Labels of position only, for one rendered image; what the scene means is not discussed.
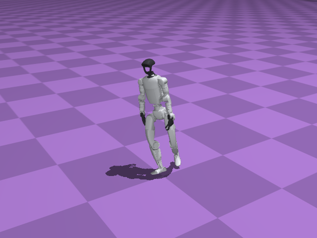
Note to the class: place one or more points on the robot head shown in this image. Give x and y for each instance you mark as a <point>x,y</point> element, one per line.
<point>148,63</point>

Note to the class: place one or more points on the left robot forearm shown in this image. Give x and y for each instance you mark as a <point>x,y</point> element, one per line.
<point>168,107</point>

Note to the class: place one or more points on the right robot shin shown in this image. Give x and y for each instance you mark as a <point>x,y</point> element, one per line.
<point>157,156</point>

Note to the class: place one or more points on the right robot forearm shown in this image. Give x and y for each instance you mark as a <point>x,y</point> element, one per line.
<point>142,106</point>

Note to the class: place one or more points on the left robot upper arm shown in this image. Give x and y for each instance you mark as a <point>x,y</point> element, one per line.
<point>163,82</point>

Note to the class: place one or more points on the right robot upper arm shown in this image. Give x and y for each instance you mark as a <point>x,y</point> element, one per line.
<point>142,96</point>

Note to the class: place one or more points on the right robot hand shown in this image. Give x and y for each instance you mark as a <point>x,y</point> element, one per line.
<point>143,118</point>

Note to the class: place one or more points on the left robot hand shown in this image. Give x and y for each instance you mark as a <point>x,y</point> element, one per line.
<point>170,122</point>

